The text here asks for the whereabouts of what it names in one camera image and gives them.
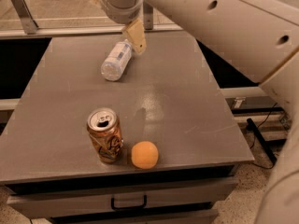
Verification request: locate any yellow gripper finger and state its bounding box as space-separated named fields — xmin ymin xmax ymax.
xmin=123 ymin=19 xmax=147 ymax=54

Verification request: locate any clear plastic water bottle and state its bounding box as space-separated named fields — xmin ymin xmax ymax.
xmin=101 ymin=40 xmax=132 ymax=81

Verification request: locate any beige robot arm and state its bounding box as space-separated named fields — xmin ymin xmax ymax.
xmin=100 ymin=0 xmax=299 ymax=224

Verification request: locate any orange soda can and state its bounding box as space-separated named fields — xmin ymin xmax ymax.
xmin=87 ymin=107 xmax=123 ymax=163

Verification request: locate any orange fruit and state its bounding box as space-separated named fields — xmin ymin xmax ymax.
xmin=131 ymin=141 xmax=159 ymax=169

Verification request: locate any black floor stand bar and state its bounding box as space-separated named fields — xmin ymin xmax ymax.
xmin=247 ymin=119 xmax=277 ymax=165

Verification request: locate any middle metal railing bracket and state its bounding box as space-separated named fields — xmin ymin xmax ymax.
xmin=143 ymin=2 xmax=153 ymax=30

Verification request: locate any metal railing bracket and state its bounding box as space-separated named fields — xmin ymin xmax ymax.
xmin=143 ymin=2 xmax=153 ymax=30
xmin=10 ymin=0 xmax=38 ymax=35

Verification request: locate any left metal railing bracket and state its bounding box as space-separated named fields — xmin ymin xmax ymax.
xmin=10 ymin=0 xmax=38 ymax=35

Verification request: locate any black cable on floor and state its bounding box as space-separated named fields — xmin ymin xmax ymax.
xmin=248 ymin=102 xmax=278 ymax=170

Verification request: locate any grey drawer with black handle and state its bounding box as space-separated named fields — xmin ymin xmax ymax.
xmin=7 ymin=176 xmax=237 ymax=218

